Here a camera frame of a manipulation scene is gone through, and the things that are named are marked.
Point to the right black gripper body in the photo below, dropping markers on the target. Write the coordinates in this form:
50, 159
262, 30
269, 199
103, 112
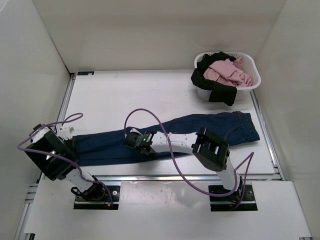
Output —
138, 149

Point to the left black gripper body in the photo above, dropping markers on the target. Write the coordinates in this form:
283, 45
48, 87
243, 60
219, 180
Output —
69, 143

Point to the dark blue denim trousers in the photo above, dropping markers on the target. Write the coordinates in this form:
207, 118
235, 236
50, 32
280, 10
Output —
108, 148

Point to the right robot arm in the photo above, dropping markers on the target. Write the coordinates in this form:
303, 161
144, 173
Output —
206, 146

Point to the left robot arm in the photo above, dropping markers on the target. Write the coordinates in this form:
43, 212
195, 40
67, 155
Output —
56, 161

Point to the dark corner label sticker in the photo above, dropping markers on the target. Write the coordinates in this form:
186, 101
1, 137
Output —
85, 73

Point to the black garment in basket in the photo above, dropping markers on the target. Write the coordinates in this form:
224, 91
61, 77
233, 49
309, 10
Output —
218, 92

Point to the pink garment in basket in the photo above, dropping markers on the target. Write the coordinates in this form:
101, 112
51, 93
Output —
229, 73

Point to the white plastic laundry basket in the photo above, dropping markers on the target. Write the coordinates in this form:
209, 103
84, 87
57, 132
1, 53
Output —
249, 67

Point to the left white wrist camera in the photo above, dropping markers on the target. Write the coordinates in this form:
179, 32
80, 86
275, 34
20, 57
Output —
65, 133

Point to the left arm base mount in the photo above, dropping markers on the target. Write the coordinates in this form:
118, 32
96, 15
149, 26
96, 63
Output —
97, 198

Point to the left aluminium rail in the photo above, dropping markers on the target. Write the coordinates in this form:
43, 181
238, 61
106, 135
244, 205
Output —
67, 96

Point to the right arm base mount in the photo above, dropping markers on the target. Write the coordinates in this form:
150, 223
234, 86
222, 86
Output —
231, 203

